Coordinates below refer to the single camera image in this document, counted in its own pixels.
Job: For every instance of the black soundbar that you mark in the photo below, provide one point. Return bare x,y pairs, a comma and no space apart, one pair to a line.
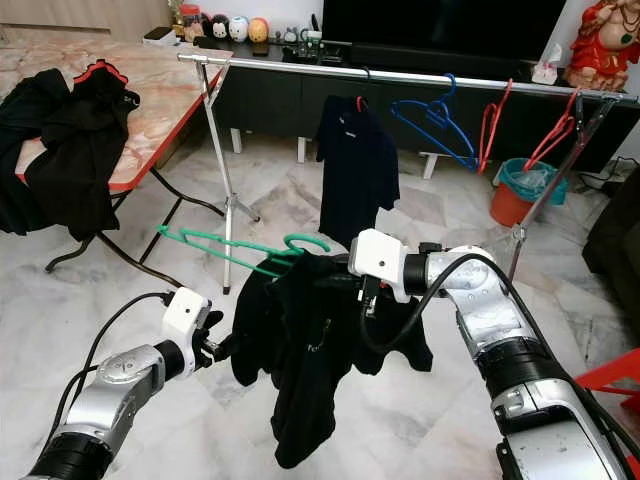
440,56

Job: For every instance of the gold and blue trophy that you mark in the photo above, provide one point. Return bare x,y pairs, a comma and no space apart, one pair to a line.
172,10

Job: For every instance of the green mug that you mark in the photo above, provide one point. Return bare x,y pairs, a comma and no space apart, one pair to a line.
311,44

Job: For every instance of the red fortune god figurine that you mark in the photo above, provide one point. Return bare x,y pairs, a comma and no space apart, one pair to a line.
600,48

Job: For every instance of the silver metal clothes rack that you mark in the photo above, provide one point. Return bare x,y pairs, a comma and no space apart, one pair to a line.
280,67

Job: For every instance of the black shirt with red collar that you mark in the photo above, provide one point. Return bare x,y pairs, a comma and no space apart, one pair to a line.
100,160

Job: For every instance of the white box with black lid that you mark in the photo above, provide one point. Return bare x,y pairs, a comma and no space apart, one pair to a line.
159,36

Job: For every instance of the teal bin liner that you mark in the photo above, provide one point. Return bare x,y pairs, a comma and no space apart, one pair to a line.
532,175

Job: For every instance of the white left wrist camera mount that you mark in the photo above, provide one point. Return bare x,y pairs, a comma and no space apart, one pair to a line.
188,312

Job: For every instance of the black TV cabinet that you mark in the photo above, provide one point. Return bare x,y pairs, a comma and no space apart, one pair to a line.
270,115

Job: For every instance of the yellow round toy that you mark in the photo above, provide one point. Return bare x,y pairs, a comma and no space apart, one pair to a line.
259,30

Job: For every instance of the red plastic hanger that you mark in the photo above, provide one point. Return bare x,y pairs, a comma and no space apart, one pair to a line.
482,140
552,130

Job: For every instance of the marble top folding table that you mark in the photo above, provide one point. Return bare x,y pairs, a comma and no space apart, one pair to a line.
160,100

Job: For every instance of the navy polo shirt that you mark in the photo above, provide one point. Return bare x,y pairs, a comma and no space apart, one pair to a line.
358,165

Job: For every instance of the white tissue box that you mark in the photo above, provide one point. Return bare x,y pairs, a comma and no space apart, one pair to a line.
548,67

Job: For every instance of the black round toy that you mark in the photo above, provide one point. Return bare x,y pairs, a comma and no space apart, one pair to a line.
218,28

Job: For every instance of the black polo shirt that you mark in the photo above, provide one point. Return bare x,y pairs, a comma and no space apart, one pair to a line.
310,370

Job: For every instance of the green plastic hanger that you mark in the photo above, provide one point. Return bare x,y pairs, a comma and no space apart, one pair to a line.
310,237

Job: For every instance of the plain black shirt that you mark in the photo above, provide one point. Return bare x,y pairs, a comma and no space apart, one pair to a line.
25,160

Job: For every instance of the orange waste bin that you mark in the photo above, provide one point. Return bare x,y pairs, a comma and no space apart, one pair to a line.
510,208

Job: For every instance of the light wood sideboard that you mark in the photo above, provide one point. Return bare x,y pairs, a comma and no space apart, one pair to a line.
80,12

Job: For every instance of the black flat television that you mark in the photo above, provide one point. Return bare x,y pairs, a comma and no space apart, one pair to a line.
440,22

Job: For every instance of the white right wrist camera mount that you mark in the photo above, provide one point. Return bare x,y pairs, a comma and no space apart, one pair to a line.
375,258

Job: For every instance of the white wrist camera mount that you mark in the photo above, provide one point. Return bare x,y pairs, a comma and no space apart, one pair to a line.
188,312
375,258

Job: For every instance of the white round toy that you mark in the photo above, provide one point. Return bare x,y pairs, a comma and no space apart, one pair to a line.
239,29

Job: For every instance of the blue plastic hanger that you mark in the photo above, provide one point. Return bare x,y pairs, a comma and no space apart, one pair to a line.
438,115

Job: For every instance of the red hanger with dark hook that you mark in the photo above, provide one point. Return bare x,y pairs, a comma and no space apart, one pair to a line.
365,98

